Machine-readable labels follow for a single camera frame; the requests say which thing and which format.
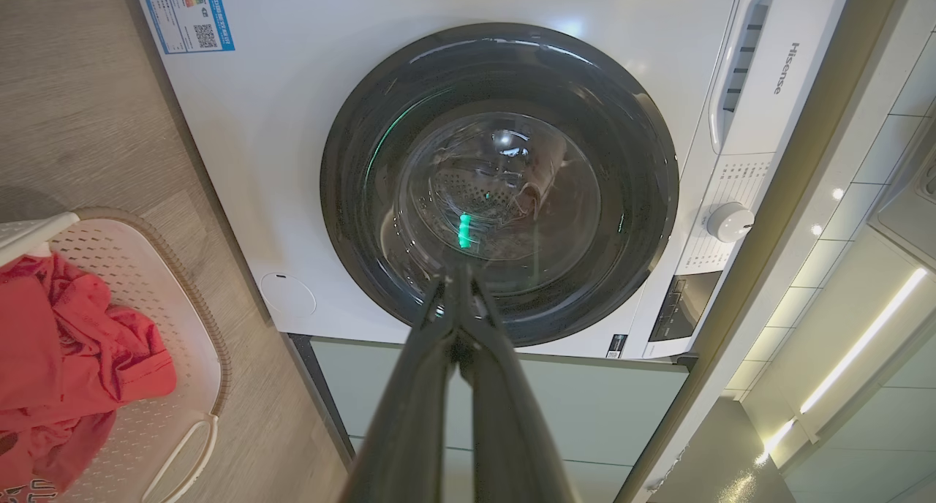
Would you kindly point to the dark washer display panel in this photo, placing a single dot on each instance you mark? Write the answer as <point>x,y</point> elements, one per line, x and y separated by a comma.
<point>684,305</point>

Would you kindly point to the round dark glass washer door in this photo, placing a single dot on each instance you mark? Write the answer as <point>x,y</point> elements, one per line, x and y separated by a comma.
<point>365,167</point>

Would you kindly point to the small black sticker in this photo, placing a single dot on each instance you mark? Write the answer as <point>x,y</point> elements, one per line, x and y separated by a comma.
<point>617,346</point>

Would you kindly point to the blue energy label sticker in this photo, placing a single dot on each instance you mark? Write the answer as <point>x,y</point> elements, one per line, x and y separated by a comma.
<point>189,22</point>

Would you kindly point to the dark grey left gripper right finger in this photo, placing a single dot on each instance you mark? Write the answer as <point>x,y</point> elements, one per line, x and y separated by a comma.
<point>512,430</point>

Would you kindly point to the white LED light strip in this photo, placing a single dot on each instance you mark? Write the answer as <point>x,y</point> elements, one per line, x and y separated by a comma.
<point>863,342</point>

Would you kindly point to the round white filter cover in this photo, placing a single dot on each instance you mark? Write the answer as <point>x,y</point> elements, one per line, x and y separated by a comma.
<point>288,295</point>

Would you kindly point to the grey countertop edge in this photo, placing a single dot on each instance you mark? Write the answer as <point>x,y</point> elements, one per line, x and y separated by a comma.
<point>801,159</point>

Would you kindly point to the pale green cabinet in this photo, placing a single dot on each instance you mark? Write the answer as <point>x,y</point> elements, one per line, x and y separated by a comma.
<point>599,408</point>

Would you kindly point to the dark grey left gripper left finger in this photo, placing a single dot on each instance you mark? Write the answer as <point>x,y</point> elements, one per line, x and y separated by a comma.
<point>406,415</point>

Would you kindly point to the brown garment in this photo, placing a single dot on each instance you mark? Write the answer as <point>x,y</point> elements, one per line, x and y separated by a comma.
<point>541,181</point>

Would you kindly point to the white perforated laundry basket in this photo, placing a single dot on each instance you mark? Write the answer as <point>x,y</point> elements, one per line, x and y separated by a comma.
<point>172,313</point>

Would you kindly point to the white front-load washing machine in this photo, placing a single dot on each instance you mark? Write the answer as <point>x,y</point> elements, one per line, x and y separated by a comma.
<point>256,159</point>

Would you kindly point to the white detergent drawer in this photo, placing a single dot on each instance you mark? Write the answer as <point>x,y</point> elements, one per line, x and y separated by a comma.
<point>790,115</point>

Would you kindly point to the white control knob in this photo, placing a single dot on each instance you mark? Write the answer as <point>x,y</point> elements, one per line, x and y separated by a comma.
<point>728,222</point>

